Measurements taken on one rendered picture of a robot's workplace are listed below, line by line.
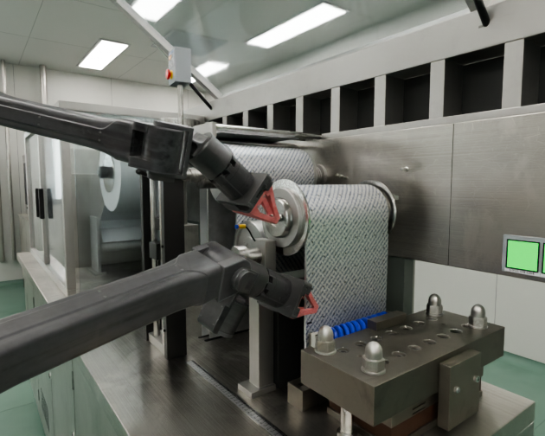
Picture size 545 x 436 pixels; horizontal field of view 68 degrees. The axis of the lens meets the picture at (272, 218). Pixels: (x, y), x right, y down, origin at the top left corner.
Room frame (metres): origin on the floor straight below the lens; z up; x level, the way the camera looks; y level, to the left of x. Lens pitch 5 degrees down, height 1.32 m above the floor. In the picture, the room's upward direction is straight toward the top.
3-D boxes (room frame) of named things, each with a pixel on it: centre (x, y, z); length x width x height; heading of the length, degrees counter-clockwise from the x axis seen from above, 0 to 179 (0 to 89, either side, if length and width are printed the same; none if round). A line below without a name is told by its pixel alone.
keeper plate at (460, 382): (0.66, -0.32, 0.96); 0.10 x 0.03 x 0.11; 126
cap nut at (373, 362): (0.60, -0.16, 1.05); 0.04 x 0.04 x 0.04
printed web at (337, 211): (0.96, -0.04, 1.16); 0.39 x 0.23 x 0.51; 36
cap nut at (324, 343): (0.67, -0.09, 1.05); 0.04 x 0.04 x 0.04
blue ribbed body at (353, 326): (0.78, -0.17, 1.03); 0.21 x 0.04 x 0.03; 126
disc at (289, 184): (0.78, -0.02, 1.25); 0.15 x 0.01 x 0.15; 36
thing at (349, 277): (0.80, -0.16, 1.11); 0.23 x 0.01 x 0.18; 126
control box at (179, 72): (1.24, 0.28, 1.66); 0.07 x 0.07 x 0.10; 30
